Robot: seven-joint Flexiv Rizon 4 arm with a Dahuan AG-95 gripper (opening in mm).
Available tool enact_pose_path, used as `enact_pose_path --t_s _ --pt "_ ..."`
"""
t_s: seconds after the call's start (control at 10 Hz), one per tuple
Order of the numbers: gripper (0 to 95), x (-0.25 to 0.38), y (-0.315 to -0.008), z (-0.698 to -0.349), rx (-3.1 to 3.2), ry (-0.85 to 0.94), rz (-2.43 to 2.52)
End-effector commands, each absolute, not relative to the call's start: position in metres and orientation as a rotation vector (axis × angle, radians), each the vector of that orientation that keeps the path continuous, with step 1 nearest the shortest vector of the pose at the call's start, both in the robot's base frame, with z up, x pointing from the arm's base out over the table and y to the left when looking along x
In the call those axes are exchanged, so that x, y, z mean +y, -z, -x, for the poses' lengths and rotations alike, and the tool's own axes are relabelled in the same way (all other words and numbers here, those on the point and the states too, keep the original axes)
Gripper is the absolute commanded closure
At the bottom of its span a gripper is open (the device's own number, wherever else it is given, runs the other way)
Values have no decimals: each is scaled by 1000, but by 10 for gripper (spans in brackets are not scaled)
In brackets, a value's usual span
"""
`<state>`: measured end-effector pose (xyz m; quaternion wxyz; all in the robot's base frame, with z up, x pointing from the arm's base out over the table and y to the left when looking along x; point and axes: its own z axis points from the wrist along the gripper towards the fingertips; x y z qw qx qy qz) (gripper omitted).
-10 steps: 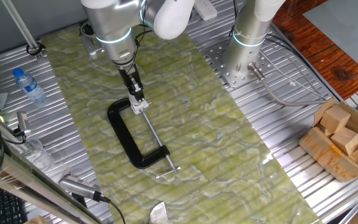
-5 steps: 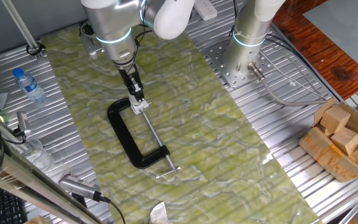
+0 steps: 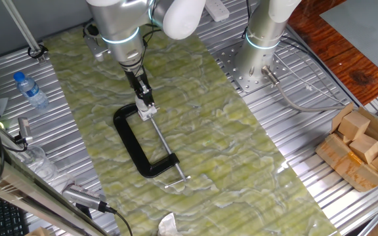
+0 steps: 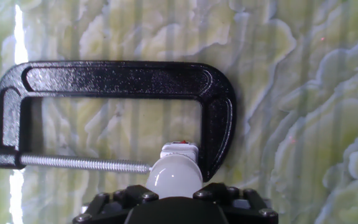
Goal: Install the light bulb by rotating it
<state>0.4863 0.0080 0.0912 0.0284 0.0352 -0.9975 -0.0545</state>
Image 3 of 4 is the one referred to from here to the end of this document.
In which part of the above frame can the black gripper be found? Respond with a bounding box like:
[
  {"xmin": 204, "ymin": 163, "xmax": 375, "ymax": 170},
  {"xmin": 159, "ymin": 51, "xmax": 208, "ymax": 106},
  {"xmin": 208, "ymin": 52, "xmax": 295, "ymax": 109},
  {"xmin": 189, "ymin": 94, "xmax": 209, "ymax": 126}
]
[{"xmin": 125, "ymin": 68, "xmax": 154, "ymax": 108}]

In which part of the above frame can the white lamp socket adapter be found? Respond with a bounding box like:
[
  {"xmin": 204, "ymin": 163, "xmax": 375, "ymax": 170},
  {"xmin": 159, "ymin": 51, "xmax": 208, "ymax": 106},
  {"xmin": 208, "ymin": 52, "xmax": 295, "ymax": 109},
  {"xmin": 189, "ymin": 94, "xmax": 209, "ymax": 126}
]
[{"xmin": 138, "ymin": 108, "xmax": 159, "ymax": 122}]

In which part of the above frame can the black C-clamp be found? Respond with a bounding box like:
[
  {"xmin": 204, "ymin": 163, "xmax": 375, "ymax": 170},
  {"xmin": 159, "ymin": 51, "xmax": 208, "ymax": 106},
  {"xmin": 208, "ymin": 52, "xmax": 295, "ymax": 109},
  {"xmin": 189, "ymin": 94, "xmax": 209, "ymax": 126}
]
[{"xmin": 112, "ymin": 103, "xmax": 192, "ymax": 189}]

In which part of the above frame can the green marble pattern mat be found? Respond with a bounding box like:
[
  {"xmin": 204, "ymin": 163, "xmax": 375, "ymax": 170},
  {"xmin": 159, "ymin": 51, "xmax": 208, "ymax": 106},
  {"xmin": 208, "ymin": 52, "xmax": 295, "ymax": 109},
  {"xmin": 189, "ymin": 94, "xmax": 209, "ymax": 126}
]
[{"xmin": 43, "ymin": 24, "xmax": 341, "ymax": 236}]

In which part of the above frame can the clear water bottle blue label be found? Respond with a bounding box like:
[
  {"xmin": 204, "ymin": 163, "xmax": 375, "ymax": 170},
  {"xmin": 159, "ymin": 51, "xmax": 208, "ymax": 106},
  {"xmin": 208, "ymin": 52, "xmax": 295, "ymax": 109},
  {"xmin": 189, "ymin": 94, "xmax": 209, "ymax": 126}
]
[{"xmin": 13, "ymin": 71, "xmax": 50, "ymax": 110}]

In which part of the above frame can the white power strip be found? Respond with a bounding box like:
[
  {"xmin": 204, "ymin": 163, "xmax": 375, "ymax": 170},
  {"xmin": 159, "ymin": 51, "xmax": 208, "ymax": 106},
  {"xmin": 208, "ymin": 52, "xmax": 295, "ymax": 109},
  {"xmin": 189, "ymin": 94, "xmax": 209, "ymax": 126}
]
[{"xmin": 204, "ymin": 0, "xmax": 231, "ymax": 23}]

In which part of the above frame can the empty clear plastic cup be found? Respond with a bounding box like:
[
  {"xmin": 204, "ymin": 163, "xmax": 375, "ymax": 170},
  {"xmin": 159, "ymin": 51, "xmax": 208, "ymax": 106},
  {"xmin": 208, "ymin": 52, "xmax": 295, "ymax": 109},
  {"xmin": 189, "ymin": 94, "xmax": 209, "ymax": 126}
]
[{"xmin": 18, "ymin": 146, "xmax": 58, "ymax": 183}]

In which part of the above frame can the crumpled white tissue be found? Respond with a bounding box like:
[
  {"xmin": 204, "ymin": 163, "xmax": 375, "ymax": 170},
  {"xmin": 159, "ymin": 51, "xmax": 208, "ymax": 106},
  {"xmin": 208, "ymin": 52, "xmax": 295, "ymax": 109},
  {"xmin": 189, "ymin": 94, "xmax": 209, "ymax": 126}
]
[{"xmin": 157, "ymin": 212, "xmax": 183, "ymax": 236}]

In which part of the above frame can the thin metal pole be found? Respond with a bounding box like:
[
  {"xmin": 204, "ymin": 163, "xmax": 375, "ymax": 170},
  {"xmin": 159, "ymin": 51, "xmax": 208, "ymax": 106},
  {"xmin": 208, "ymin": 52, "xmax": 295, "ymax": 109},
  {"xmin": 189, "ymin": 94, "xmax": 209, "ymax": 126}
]
[{"xmin": 1, "ymin": 0, "xmax": 48, "ymax": 64}]

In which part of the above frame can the small tan cardboard box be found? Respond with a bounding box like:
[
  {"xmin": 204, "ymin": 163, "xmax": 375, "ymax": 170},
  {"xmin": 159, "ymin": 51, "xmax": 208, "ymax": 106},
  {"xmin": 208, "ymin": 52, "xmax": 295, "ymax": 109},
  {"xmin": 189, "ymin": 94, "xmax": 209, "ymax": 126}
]
[{"xmin": 24, "ymin": 226, "xmax": 51, "ymax": 236}]

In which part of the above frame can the brown wooden desk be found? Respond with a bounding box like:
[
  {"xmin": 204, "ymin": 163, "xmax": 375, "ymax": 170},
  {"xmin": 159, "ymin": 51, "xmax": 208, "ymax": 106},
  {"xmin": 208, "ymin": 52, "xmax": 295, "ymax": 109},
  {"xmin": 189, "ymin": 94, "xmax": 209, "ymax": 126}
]
[{"xmin": 287, "ymin": 0, "xmax": 378, "ymax": 106}]

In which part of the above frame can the large brown cardboard box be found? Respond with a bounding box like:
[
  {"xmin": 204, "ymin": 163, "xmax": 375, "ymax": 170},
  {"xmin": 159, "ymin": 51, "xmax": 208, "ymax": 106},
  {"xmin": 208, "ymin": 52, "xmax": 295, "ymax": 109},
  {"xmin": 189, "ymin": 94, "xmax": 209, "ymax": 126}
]
[{"xmin": 315, "ymin": 102, "xmax": 378, "ymax": 193}]

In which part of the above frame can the grey building baseplate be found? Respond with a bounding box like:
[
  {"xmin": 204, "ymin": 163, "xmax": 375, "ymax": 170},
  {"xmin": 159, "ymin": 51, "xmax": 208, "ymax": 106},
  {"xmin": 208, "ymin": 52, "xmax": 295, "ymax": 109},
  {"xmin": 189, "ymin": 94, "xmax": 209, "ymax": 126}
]
[{"xmin": 319, "ymin": 0, "xmax": 378, "ymax": 69}]

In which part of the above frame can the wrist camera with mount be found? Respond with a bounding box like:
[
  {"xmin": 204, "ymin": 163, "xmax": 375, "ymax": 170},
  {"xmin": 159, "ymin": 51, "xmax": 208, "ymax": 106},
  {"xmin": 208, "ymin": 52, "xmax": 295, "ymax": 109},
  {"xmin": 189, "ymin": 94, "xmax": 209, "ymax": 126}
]
[{"xmin": 83, "ymin": 22, "xmax": 110, "ymax": 62}]

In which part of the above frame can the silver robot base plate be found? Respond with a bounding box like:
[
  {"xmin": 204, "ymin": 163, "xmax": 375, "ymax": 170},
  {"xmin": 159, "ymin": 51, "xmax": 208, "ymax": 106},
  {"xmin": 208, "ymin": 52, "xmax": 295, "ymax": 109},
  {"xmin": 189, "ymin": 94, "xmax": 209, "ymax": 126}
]
[{"xmin": 213, "ymin": 41, "xmax": 295, "ymax": 93}]

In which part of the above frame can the ribbed silver camera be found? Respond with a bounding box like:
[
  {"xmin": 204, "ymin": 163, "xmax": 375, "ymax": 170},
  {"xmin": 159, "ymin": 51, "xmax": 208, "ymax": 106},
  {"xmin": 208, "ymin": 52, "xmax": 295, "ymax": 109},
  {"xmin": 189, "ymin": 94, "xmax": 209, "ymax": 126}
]
[{"xmin": 61, "ymin": 184, "xmax": 110, "ymax": 214}]

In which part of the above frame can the black camera cable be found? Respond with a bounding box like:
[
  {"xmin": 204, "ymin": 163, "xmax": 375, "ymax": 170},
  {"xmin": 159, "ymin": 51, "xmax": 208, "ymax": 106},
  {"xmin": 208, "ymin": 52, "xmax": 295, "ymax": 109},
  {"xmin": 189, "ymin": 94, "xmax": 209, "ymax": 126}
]
[{"xmin": 105, "ymin": 205, "xmax": 134, "ymax": 236}]

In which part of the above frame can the small silver camera on mount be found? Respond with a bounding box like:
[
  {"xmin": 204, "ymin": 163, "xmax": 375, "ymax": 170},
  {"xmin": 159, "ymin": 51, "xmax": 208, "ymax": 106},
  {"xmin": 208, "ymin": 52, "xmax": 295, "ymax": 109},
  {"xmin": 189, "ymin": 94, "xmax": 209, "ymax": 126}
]
[{"xmin": 14, "ymin": 117, "xmax": 34, "ymax": 145}]

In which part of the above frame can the grey cable with metal connector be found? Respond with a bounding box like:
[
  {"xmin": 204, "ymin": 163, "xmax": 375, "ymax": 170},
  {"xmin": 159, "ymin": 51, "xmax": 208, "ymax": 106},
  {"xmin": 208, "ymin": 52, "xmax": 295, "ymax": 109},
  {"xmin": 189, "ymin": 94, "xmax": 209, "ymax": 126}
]
[{"xmin": 261, "ymin": 64, "xmax": 347, "ymax": 113}]

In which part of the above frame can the black base cable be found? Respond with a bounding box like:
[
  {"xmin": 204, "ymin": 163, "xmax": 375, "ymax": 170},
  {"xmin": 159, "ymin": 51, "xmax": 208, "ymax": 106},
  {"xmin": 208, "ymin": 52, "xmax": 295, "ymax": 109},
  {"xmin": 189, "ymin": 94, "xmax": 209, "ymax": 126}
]
[{"xmin": 240, "ymin": 0, "xmax": 253, "ymax": 40}]

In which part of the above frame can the aluminium frame beam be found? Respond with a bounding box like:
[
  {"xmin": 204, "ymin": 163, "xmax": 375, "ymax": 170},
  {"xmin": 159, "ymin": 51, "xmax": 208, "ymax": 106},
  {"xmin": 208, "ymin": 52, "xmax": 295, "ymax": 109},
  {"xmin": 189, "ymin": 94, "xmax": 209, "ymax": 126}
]
[{"xmin": 0, "ymin": 140, "xmax": 111, "ymax": 236}]

